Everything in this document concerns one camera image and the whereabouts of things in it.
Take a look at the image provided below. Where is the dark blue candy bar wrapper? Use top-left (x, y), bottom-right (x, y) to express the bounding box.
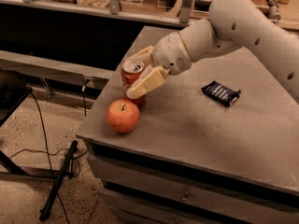
top-left (201, 81), bottom-right (241, 107)

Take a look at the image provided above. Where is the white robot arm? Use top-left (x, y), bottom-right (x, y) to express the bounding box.
top-left (126, 0), bottom-right (299, 100)

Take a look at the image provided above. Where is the red apple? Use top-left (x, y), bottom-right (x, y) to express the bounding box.
top-left (106, 99), bottom-right (139, 133)

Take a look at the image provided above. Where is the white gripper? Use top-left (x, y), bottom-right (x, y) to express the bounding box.
top-left (126, 33), bottom-right (192, 99)

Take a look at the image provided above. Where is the black cable on floor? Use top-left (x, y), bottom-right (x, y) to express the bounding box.
top-left (8, 91), bottom-right (90, 224)

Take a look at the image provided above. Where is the black power strip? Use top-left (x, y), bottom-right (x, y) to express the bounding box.
top-left (39, 140), bottom-right (78, 221)

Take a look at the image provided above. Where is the red coke can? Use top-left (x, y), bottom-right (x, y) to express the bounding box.
top-left (121, 61), bottom-right (146, 108)

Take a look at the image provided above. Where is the grey drawer cabinet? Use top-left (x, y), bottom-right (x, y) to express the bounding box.
top-left (75, 25), bottom-right (299, 224)

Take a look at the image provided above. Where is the grey metal bench rail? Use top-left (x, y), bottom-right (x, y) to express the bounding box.
top-left (0, 50), bottom-right (113, 90)

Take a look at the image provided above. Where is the black side table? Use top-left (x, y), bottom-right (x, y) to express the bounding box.
top-left (0, 69), bottom-right (32, 175)

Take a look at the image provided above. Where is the grey window ledge frame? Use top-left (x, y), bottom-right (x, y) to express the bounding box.
top-left (0, 0), bottom-right (208, 27)

